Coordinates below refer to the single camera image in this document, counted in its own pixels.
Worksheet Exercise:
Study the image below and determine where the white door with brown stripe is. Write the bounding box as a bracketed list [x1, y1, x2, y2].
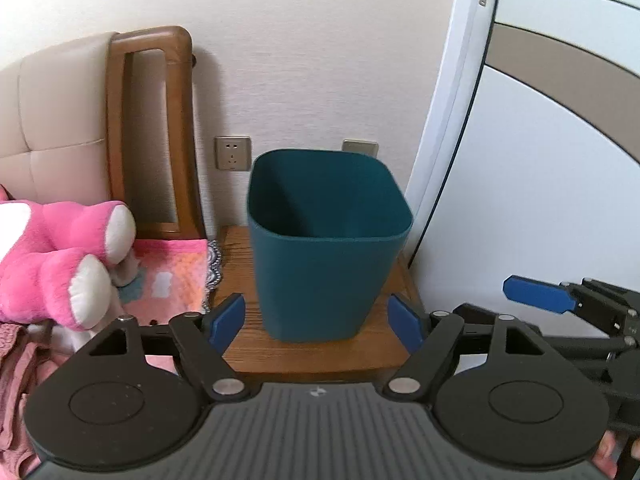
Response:
[413, 0, 640, 341]

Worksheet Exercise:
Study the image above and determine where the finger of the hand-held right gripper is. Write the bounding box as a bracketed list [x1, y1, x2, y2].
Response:
[502, 274, 640, 342]
[452, 302, 546, 342]

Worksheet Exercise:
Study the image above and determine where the brown wooden headboard frame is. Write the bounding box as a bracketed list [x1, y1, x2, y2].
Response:
[105, 26, 208, 241]

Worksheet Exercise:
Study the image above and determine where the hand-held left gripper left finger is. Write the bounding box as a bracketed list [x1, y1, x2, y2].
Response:
[74, 293, 252, 403]

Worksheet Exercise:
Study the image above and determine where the beige padded headboard cushion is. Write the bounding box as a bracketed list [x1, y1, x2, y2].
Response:
[0, 31, 118, 207]

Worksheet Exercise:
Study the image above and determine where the white door frame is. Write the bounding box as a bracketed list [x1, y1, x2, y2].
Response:
[401, 0, 505, 267]

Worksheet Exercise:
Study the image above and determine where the pink and white plush toy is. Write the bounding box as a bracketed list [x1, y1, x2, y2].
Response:
[0, 184, 137, 332]

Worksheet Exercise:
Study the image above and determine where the beige wall switch plate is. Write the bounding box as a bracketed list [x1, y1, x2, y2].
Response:
[342, 138, 380, 158]

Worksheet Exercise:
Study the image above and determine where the dusty pink ruffled cloth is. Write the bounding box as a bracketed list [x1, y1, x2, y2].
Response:
[0, 322, 76, 480]

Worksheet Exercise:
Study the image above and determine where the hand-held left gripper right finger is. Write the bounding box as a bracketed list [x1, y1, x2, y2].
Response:
[382, 293, 557, 403]

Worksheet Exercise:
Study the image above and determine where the teal plastic trash bin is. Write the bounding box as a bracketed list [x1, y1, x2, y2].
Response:
[246, 148, 414, 344]

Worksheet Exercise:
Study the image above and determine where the wooden nightstand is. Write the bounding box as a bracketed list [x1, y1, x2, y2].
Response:
[210, 225, 426, 385]

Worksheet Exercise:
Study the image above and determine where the beige wall socket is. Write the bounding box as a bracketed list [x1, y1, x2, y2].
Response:
[214, 135, 252, 171]

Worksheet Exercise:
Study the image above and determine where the pink patterned quilt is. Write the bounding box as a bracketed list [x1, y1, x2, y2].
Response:
[112, 238, 211, 376]

